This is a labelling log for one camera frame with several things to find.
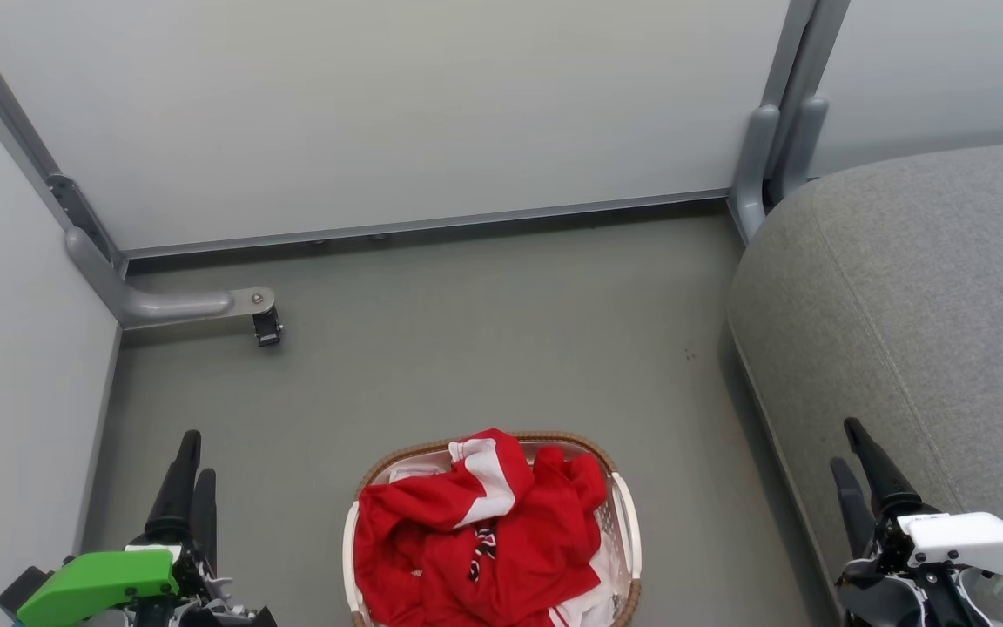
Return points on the grey metal partition foot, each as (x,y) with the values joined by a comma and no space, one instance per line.
(162,305)

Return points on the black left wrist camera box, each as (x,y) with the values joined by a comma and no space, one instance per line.
(18,590)

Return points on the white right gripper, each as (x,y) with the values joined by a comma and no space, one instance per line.
(963,540)

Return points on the grey partition bottom rail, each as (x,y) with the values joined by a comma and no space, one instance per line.
(423,224)

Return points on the black caster wheel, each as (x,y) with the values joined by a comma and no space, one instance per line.
(267,328)

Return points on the slim grey partition post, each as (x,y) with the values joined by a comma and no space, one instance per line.
(5,104)

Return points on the grey fabric sofa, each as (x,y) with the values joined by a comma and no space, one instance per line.
(902,331)

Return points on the white basket with wicker rim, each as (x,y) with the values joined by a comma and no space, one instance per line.
(628,540)

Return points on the white cloth basket liner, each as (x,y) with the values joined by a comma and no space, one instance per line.
(414,473)

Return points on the double grey partition post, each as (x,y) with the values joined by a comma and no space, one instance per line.
(784,131)

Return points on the red shirt with white sleeves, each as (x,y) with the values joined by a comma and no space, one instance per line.
(467,557)

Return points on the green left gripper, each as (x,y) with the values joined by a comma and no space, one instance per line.
(101,583)

